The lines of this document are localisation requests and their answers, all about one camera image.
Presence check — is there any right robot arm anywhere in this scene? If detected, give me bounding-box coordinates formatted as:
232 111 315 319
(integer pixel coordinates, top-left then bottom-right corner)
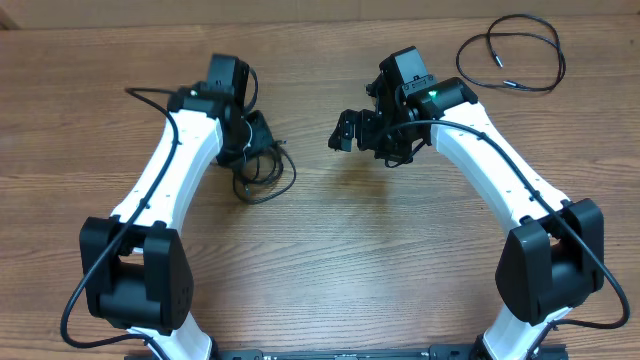
328 47 604 359

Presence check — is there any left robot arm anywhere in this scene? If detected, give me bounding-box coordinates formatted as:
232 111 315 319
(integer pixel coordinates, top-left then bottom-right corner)
60 54 276 359

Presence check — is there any black cable staying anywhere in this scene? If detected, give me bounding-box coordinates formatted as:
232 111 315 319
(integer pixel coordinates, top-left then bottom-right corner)
232 140 297 205

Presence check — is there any black cable pulled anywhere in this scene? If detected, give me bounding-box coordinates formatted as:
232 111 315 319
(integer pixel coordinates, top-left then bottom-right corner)
454 13 567 93

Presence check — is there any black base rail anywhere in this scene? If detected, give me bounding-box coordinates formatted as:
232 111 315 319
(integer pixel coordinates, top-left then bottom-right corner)
124 342 569 360

